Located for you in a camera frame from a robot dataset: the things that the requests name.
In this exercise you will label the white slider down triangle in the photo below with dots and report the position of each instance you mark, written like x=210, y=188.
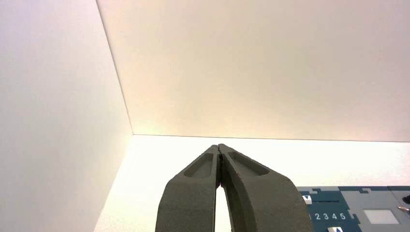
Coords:
x=307, y=199

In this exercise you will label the blue grey control box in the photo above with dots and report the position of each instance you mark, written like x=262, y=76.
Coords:
x=358, y=201

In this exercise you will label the olive left gripper left finger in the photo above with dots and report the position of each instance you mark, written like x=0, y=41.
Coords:
x=189, y=198

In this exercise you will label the white slider up triangle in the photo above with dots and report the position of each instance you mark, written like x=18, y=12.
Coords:
x=335, y=229

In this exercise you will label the olive left gripper right finger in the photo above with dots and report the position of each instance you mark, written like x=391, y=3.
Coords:
x=266, y=205

